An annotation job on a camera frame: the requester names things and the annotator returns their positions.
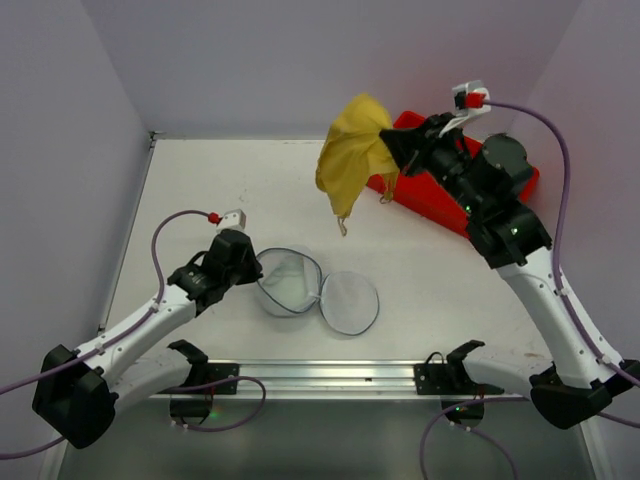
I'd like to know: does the beige bra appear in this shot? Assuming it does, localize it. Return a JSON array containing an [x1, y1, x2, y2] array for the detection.
[[315, 93, 400, 236]]

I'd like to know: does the white mesh laundry bag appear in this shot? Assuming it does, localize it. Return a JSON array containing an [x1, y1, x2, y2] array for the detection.
[[256, 245, 381, 337]]

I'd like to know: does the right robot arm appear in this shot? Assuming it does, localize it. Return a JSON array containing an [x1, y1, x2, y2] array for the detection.
[[379, 114, 639, 429]]

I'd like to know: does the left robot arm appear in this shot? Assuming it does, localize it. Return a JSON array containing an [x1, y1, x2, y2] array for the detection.
[[32, 229, 262, 449]]

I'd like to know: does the red plastic bin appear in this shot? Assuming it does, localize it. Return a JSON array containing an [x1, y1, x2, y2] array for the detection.
[[367, 110, 540, 238]]

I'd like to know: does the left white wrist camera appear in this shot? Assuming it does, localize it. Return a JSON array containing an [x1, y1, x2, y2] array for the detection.
[[216, 209, 246, 232]]

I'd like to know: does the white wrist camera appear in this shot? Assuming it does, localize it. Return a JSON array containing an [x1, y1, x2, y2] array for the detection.
[[444, 80, 491, 132], [216, 209, 246, 232]]

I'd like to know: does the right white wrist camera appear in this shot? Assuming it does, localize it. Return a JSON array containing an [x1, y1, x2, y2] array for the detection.
[[444, 80, 491, 132]]

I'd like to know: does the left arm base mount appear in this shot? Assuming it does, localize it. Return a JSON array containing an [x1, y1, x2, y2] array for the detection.
[[169, 362, 240, 425]]

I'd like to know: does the aluminium front rail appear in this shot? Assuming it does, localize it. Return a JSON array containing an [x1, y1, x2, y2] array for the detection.
[[149, 357, 531, 401]]

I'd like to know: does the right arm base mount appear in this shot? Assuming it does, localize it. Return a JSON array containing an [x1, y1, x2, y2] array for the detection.
[[413, 340, 504, 427]]

